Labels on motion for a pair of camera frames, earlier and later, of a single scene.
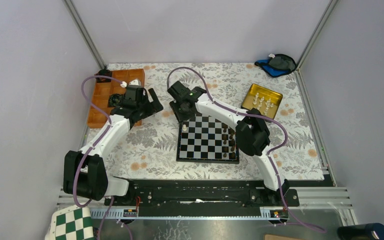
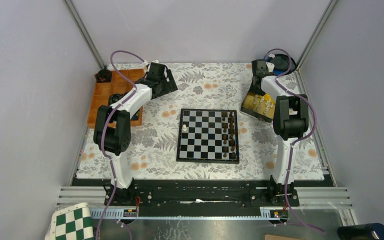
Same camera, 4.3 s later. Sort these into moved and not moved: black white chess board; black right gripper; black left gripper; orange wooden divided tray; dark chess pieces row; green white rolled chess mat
Moved: black left gripper; black right gripper
Not moved: green white rolled chess mat; dark chess pieces row; black white chess board; orange wooden divided tray
